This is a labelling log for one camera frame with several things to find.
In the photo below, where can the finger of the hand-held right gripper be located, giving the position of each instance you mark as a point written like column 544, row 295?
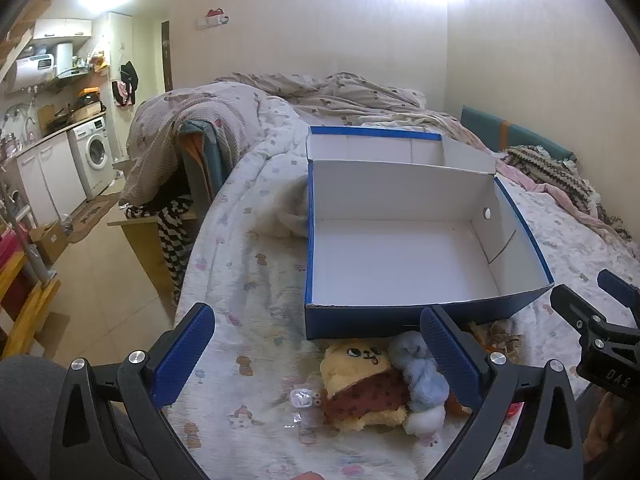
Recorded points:
column 575, row 305
column 620, row 287

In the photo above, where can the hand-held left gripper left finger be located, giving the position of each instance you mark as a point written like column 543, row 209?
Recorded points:
column 185, row 355

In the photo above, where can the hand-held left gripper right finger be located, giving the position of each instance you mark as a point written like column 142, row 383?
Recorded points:
column 450, row 360

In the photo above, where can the light blue plush toy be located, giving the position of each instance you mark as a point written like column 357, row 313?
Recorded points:
column 425, row 385

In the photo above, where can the yellow plush bear toy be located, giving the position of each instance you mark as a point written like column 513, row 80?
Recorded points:
column 350, row 367

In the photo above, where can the blue cardboard box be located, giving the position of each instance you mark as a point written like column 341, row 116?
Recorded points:
column 400, row 260

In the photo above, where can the person's right hand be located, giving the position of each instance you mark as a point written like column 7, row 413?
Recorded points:
column 602, row 425

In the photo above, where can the brown dried-flower clump toy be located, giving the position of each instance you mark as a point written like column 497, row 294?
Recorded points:
column 500, row 340

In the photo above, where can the white pompom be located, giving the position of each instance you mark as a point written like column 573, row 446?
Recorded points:
column 425, row 421

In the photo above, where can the printed white bedsheet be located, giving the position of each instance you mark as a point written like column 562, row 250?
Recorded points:
column 240, row 285

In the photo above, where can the zebra striped cloth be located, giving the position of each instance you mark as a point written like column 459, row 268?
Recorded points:
column 172, row 245

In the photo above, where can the wooden desk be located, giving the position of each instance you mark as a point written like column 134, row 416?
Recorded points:
column 145, row 250

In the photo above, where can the pink cloth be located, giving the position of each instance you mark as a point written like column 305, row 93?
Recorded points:
column 530, row 182

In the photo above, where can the patterned knit blanket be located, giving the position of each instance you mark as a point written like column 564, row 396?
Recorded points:
column 550, row 170

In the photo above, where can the yellow wooden rack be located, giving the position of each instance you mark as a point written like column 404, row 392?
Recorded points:
column 30, row 305

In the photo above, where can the brown door mat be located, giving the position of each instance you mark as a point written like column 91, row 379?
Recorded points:
column 92, row 215

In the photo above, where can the white fluffy cloth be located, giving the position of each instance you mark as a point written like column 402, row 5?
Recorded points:
column 282, row 210

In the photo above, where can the red storage bin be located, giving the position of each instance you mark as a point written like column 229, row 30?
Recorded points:
column 7, row 260

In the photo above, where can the teal headboard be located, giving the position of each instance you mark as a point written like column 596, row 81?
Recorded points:
column 480, row 125

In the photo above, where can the white washing machine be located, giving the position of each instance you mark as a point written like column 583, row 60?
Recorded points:
column 95, row 155

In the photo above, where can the white base cabinets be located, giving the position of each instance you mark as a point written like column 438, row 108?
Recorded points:
column 50, row 175

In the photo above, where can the black hanging bag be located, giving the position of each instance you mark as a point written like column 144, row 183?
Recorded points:
column 129, row 77

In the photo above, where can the range hood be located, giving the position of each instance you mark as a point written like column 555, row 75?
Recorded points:
column 67, row 65

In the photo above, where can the white water heater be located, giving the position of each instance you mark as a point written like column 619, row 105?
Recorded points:
column 30, row 72

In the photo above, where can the wall switch with red decor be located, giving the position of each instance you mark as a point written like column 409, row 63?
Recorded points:
column 215, row 17

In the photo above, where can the white wall cabinet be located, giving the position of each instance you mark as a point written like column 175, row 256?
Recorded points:
column 60, row 29

